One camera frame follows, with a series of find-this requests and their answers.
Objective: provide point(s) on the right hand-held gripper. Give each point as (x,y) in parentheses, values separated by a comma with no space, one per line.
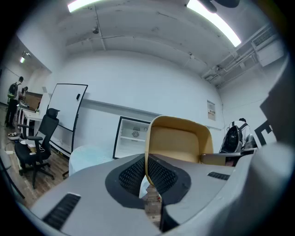
(265,134)

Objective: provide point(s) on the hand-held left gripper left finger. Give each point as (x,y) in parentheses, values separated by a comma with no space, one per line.
(92,196)

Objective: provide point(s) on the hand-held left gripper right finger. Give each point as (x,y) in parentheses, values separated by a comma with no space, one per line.
(198,191)

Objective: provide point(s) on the beige plastic container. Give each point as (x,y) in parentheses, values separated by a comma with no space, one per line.
(175,143)

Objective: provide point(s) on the white fridge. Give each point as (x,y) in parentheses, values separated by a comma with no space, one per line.
(129,131)

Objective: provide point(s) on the light blue floral tablecloth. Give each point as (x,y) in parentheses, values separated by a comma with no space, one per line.
(92,156)

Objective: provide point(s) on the black office chair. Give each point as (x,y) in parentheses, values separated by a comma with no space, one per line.
(49,124)

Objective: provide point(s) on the white floor power strip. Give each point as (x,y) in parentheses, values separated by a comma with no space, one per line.
(9,152)

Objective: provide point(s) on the black framed whiteboard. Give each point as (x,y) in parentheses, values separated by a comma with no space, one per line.
(66,106)

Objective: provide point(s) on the bundle of ceiling pipes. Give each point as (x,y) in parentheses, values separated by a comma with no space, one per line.
(230,63)

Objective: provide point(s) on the black whiteboard eraser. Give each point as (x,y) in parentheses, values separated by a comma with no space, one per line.
(78,96)

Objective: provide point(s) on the white desk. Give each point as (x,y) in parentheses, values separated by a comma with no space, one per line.
(30,116)

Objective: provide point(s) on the brown board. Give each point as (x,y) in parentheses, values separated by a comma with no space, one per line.
(32,101)

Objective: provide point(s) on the white ceiling air conditioner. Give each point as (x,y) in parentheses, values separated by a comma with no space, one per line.
(269,53)

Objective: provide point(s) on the long ceiling light strip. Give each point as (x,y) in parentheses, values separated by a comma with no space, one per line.
(219,23)

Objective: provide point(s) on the small ceiling light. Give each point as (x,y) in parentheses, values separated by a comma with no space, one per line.
(22,60)

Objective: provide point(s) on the ceiling dome sensor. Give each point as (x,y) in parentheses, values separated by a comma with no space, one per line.
(96,31)

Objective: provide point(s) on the short ceiling light strip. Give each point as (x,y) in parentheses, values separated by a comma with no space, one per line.
(78,5)

